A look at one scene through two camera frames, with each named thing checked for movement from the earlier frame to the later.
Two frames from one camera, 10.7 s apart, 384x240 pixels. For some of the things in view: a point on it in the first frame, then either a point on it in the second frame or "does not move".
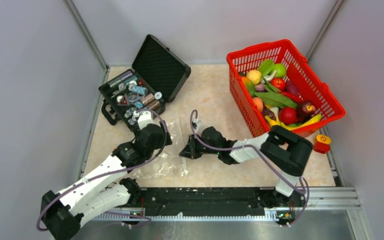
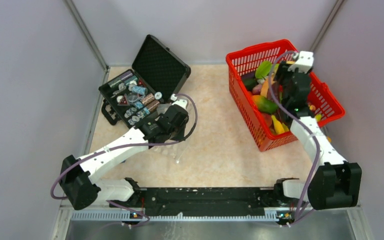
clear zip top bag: x=170 y=162 -> x=176 y=149
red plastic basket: x=301 y=75 does not move
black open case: x=156 y=75 does not move
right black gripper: x=190 y=151 -> x=282 y=73
